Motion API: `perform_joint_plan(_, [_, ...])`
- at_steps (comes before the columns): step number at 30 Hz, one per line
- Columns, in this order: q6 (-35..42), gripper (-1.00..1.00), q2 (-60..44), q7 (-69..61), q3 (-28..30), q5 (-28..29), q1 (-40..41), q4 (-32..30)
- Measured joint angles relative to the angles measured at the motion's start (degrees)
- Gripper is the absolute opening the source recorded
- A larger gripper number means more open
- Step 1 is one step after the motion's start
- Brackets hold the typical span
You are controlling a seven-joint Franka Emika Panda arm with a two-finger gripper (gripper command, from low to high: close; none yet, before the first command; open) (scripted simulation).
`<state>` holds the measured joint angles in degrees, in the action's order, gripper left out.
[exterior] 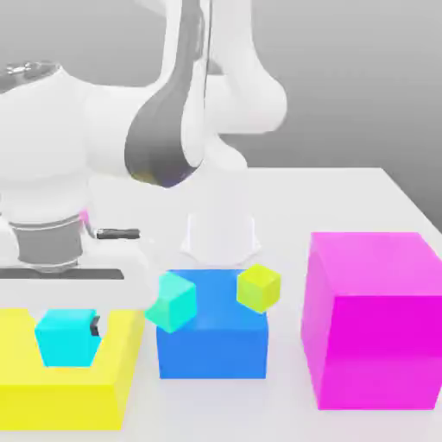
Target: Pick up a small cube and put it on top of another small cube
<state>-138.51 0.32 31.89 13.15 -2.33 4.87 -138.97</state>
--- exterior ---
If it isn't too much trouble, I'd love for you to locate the small cyan cube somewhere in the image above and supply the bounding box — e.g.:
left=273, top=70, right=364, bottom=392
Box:
left=34, top=308, right=104, bottom=369

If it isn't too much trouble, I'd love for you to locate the large blue box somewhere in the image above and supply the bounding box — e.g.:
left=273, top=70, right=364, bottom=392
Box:
left=155, top=268, right=270, bottom=381

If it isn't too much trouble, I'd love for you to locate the small lime cube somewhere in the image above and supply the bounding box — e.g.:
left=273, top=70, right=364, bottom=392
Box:
left=236, top=262, right=282, bottom=314

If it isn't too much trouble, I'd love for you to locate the large magenta box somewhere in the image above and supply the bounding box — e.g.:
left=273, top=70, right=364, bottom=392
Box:
left=300, top=231, right=442, bottom=412

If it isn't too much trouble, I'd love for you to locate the small teal cube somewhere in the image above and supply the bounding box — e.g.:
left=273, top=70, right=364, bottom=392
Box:
left=143, top=271, right=199, bottom=335

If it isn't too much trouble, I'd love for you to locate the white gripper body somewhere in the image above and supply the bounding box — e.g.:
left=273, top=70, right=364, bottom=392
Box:
left=0, top=249, right=161, bottom=312

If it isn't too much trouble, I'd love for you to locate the large yellow box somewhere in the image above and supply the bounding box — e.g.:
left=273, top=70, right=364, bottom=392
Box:
left=0, top=306, right=147, bottom=433

